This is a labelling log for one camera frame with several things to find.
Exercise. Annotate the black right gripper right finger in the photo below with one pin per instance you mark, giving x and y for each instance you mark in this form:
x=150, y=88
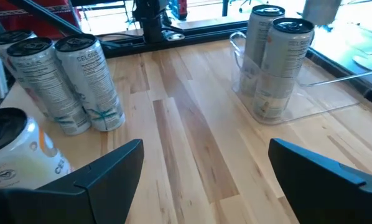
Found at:
x=323, y=193

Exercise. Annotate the white can orange print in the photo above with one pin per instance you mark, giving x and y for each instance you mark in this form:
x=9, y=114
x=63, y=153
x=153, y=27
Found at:
x=21, y=155
x=260, y=37
x=285, y=62

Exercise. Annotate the red patterned mat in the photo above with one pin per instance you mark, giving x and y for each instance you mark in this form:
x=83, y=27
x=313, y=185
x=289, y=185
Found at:
x=58, y=9

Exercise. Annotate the clear plastic bin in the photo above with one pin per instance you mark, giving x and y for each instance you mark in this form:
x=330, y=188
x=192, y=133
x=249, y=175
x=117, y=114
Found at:
x=323, y=102

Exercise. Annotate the white can blue palm print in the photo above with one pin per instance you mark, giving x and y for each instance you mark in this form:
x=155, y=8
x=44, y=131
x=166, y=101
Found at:
x=49, y=90
x=92, y=84

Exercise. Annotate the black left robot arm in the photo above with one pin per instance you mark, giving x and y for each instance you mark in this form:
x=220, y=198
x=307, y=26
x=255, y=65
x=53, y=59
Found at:
x=151, y=25

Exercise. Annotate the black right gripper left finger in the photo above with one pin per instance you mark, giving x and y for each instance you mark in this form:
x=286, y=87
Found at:
x=117, y=180

